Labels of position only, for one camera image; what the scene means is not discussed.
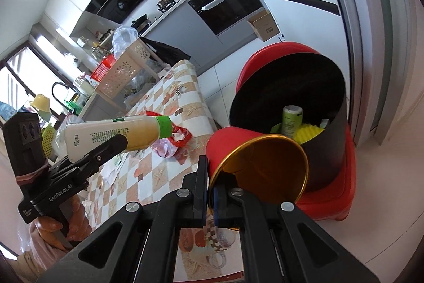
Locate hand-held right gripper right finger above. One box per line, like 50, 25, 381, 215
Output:
212, 185, 380, 283

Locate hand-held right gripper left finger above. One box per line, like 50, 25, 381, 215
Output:
35, 155, 209, 283

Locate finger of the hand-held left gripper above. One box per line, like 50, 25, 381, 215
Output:
48, 134, 129, 184

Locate white bottle with green cap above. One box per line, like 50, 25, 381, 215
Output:
64, 115, 173, 162

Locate red paper cup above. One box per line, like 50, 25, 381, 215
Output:
205, 126, 310, 232

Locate pink plastic bag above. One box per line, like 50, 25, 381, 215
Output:
152, 137, 181, 159

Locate red snack wrapper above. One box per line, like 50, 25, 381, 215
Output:
145, 110, 193, 148

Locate pale green label container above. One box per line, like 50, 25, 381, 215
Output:
281, 106, 303, 138

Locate large yellow sponge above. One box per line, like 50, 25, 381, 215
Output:
295, 124, 327, 144

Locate black trash bin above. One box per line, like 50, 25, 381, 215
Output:
229, 53, 347, 192

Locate person's left hand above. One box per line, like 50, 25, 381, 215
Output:
35, 195, 91, 242

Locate green plastic basket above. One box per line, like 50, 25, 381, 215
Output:
41, 124, 55, 158

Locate clear plastic bags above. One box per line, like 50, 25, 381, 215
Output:
50, 114, 80, 158

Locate yellow plastic cup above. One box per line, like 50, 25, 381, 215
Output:
29, 94, 51, 113

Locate kitchen window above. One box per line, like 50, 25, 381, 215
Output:
0, 34, 67, 111

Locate black kitchen faucet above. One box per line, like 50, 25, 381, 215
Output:
51, 81, 75, 111

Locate beige plastic chair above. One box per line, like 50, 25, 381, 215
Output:
101, 38, 166, 105

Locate red plastic basket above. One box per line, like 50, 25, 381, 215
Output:
90, 54, 116, 80

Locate clear bag on counter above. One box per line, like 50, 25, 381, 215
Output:
112, 26, 139, 55

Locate black cloth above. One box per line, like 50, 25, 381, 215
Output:
139, 37, 191, 65

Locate red plastic stool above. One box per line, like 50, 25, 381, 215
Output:
236, 42, 356, 222

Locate cardboard box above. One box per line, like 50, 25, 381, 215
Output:
246, 9, 280, 42

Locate black built-in oven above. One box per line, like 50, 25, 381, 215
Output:
188, 0, 269, 36

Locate grey sliding door frame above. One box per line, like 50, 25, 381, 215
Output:
311, 0, 408, 144

